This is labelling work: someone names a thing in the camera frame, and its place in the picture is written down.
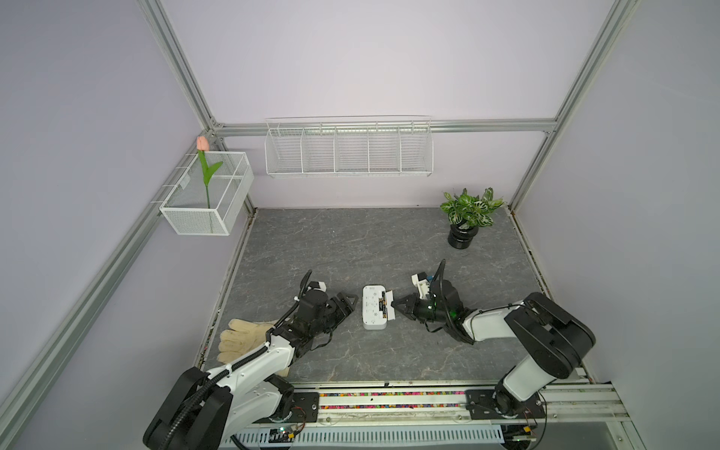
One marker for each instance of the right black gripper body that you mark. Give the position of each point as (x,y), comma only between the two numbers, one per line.
(421,309)

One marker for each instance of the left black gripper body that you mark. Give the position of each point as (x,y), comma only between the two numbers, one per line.
(333,314)

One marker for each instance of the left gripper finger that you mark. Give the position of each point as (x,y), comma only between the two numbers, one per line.
(344,310)
(349,299)

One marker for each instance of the white digital alarm clock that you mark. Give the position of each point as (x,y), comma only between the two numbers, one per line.
(372,318)

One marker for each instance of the white battery cover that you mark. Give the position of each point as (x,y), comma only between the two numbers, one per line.
(389,311)

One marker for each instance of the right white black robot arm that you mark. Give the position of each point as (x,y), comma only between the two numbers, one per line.
(555,341)

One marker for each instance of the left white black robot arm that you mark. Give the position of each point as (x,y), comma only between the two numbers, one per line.
(206,408)

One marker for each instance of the beige work glove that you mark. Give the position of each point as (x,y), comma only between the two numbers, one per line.
(240,338)

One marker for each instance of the green potted plant black pot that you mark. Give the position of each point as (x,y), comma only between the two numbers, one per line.
(467,214)

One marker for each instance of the pink artificial tulip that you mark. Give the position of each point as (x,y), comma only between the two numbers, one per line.
(208,170)

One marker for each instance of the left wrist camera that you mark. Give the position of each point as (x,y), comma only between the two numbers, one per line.
(316,285)

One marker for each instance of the white vented cable duct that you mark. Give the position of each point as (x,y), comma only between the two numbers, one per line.
(368,437)

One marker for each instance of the white wire wall shelf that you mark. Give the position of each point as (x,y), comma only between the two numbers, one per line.
(380,145)

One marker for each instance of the white mesh wall basket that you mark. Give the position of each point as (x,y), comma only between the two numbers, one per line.
(181,200)

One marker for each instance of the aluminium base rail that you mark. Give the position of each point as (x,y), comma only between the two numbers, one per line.
(416,403)

